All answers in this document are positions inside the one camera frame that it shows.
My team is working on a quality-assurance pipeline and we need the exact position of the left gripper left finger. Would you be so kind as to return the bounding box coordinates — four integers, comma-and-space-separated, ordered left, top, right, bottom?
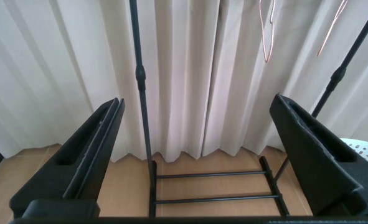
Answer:
9, 97, 126, 218

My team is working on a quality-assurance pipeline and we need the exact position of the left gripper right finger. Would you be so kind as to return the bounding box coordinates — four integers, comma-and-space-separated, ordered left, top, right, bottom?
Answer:
269, 92, 368, 217

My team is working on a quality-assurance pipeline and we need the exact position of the pink clothes hanger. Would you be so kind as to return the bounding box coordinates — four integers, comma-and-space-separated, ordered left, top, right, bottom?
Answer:
316, 0, 349, 58
258, 0, 277, 64

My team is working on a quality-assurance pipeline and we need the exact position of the white laundry basket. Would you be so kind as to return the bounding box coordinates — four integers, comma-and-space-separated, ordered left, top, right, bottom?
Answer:
339, 138, 368, 174

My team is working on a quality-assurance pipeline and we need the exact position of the black clothes rack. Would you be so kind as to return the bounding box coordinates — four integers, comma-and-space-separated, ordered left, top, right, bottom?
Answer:
128, 0, 368, 218

